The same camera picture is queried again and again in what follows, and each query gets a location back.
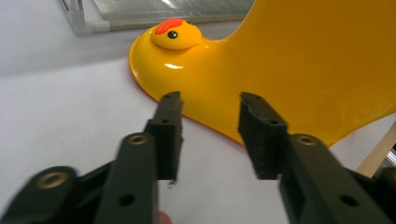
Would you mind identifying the yellow duck-shaped plastic tray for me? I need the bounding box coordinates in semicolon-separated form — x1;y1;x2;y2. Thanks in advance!
128;0;396;147

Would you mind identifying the wooden strip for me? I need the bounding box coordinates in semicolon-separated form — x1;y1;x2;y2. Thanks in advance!
355;121;396;178

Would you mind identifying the clear plastic container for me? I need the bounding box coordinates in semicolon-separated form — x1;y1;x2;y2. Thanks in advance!
60;0;256;35

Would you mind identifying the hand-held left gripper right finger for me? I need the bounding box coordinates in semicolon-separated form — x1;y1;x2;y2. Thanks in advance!
237;91;289;181

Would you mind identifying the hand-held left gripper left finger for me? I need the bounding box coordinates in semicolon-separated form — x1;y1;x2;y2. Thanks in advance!
143;91;185;183

